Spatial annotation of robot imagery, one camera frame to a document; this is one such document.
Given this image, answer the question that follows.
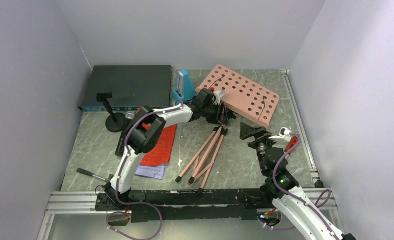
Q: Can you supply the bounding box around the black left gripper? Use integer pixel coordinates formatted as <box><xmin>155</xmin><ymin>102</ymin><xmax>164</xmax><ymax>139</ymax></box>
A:
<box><xmin>202</xmin><ymin>102</ymin><xmax>230</xmax><ymax>127</ymax></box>

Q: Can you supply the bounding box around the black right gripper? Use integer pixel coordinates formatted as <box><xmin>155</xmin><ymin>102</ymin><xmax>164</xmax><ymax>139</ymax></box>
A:
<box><xmin>240</xmin><ymin>122</ymin><xmax>281</xmax><ymax>174</ymax></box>

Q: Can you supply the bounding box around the blue metronome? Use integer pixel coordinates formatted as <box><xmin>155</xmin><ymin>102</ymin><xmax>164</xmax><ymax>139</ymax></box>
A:
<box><xmin>172</xmin><ymin>69</ymin><xmax>196</xmax><ymax>104</ymax></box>

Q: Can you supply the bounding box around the clear plastic metronome cover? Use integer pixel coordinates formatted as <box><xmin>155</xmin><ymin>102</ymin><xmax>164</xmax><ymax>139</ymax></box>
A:
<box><xmin>173</xmin><ymin>69</ymin><xmax>188</xmax><ymax>97</ymax></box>

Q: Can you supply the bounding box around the pink tripod music stand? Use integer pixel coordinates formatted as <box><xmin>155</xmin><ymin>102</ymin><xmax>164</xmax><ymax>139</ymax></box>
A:
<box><xmin>175</xmin><ymin>64</ymin><xmax>281</xmax><ymax>195</ymax></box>

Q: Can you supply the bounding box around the red sheet music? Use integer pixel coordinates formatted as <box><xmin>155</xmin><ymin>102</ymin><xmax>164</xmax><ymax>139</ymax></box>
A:
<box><xmin>140</xmin><ymin>124</ymin><xmax>178</xmax><ymax>167</ymax></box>

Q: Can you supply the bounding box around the blue sheet music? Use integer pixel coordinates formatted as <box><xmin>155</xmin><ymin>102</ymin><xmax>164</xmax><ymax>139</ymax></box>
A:
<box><xmin>135</xmin><ymin>164</ymin><xmax>166</xmax><ymax>180</ymax></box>

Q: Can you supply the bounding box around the black microphone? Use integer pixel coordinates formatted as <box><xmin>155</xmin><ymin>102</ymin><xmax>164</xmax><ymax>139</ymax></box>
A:
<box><xmin>115</xmin><ymin>111</ymin><xmax>136</xmax><ymax>157</ymax></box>

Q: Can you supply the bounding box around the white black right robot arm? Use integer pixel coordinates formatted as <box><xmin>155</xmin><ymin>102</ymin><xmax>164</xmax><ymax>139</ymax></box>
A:
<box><xmin>240</xmin><ymin>122</ymin><xmax>355</xmax><ymax>240</ymax></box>

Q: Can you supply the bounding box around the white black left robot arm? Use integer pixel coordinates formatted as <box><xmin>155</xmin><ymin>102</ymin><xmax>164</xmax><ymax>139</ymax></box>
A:
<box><xmin>104</xmin><ymin>88</ymin><xmax>226</xmax><ymax>210</ymax></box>

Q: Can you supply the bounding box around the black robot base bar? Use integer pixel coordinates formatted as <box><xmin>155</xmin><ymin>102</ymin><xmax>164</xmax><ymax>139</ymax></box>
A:
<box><xmin>95</xmin><ymin>188</ymin><xmax>274</xmax><ymax>223</ymax></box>

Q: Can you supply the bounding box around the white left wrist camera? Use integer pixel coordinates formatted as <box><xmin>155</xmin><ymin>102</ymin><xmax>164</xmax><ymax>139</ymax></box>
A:
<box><xmin>209</xmin><ymin>87</ymin><xmax>226</xmax><ymax>105</ymax></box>

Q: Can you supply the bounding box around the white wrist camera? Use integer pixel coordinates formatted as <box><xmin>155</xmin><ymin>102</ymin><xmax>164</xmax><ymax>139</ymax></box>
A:
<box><xmin>209</xmin><ymin>87</ymin><xmax>226</xmax><ymax>105</ymax></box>
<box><xmin>268</xmin><ymin>127</ymin><xmax>298</xmax><ymax>143</ymax></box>

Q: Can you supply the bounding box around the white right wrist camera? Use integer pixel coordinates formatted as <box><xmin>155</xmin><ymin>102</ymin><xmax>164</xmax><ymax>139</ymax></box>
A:
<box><xmin>268</xmin><ymin>127</ymin><xmax>298</xmax><ymax>143</ymax></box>

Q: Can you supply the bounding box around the red handled tool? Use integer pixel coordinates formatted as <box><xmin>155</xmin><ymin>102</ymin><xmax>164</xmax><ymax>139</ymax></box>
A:
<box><xmin>284</xmin><ymin>133</ymin><xmax>301</xmax><ymax>154</ymax></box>

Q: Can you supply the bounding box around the black blue network switch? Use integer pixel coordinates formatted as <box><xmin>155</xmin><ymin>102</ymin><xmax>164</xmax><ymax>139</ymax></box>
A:
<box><xmin>78</xmin><ymin>65</ymin><xmax>173</xmax><ymax>112</ymax></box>

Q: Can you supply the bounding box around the black handled claw hammer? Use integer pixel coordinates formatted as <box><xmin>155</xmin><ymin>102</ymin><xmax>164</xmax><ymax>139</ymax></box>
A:
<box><xmin>76</xmin><ymin>168</ymin><xmax>110</xmax><ymax>183</ymax></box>

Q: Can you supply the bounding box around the aluminium frame rail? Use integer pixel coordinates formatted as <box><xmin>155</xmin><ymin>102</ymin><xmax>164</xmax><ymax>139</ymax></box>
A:
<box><xmin>37</xmin><ymin>69</ymin><xmax>349</xmax><ymax>240</ymax></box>

